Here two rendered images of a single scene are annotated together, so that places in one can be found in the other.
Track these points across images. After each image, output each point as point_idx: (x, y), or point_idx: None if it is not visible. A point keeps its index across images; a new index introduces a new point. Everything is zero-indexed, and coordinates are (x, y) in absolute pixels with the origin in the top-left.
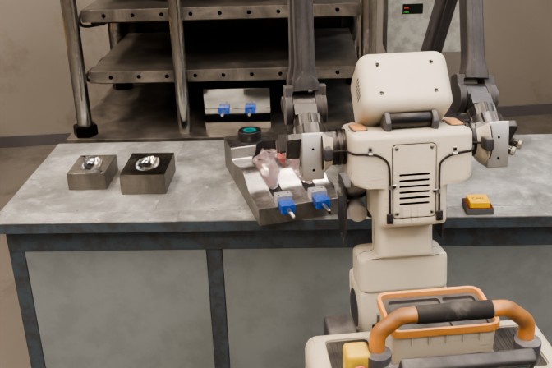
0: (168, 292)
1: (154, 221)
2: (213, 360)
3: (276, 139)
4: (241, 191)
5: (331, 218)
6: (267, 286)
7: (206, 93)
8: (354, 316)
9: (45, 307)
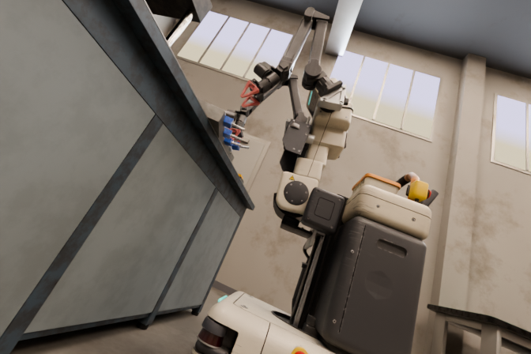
0: (90, 133)
1: (171, 49)
2: (57, 254)
3: None
4: None
5: (223, 147)
6: (160, 178)
7: None
8: (298, 197)
9: None
